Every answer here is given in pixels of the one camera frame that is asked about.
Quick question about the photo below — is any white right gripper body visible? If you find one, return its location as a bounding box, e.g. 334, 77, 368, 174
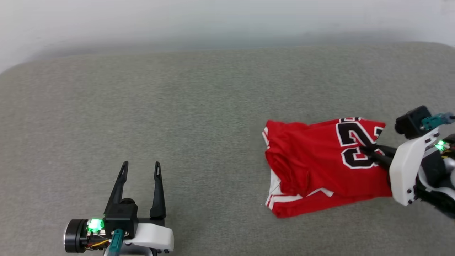
389, 127, 440, 207

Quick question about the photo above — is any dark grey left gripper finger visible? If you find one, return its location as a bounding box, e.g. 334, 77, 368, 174
104, 161, 129, 214
149, 161, 167, 218

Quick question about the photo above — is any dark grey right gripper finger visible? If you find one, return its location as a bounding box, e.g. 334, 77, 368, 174
368, 145, 398, 158
360, 148, 392, 171

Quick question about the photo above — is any cable with teal connector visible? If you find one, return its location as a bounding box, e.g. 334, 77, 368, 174
108, 229, 125, 256
422, 112, 455, 130

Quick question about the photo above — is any left cable with teal connector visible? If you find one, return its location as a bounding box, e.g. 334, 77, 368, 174
108, 229, 125, 256

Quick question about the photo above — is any red and white basketball jersey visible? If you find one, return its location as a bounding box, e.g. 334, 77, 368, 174
262, 117, 393, 218

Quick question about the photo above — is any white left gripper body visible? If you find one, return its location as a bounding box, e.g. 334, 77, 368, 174
65, 218, 174, 253

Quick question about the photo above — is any right cable with teal connector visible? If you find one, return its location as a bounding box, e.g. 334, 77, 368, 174
422, 112, 455, 130

